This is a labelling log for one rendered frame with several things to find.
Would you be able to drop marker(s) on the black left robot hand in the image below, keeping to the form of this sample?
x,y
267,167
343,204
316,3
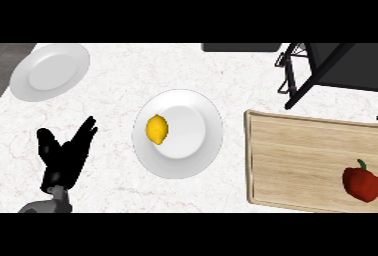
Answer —
x,y
64,156

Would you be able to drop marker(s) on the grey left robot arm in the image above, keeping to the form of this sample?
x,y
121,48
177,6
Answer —
x,y
53,202

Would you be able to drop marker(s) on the yellow lemon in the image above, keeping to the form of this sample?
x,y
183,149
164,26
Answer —
x,y
157,129

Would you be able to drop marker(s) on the white round plate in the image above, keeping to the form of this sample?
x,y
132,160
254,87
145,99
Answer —
x,y
49,72
186,140

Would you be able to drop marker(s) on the dark grey flat appliance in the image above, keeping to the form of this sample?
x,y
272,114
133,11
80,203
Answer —
x,y
241,47

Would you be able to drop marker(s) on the pale wooden cutting board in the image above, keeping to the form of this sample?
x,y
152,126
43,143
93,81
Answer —
x,y
304,160

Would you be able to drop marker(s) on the red bell pepper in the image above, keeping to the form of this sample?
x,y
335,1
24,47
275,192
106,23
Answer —
x,y
362,183

